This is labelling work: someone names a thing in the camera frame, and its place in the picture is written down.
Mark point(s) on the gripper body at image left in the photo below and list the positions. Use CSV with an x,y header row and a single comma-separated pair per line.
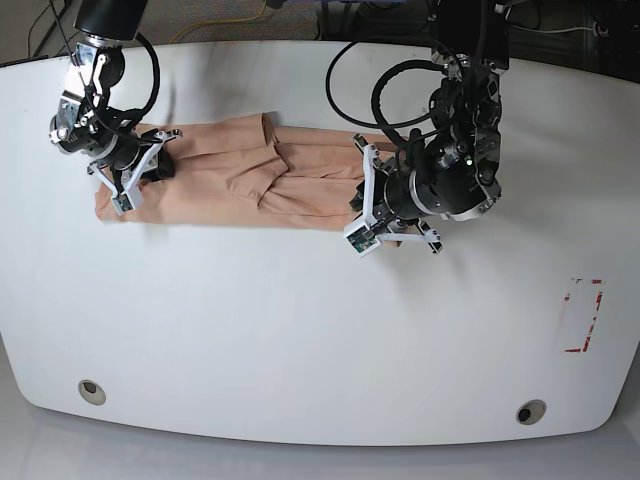
x,y
129,162

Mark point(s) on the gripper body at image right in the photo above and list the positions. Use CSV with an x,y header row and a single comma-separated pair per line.
x,y
389,209

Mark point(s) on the peach t-shirt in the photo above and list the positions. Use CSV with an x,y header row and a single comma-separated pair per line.
x,y
249,172

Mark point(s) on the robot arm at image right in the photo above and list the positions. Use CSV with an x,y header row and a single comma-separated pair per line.
x,y
450,172

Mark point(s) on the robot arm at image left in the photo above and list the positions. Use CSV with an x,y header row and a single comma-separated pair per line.
x,y
86,123

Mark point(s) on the left table grommet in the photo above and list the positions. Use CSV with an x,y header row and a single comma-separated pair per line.
x,y
92,393

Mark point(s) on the table grommet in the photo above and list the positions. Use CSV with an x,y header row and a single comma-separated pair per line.
x,y
531,412
92,393

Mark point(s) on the red tape rectangle marker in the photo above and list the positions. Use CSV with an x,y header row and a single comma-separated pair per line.
x,y
579,314

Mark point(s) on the right table grommet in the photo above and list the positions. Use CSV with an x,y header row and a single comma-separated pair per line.
x,y
531,412

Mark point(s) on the wrist camera, image-left gripper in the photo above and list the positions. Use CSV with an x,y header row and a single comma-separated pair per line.
x,y
126,201

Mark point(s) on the wrist camera, image-right gripper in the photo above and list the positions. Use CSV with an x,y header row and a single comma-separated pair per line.
x,y
361,238

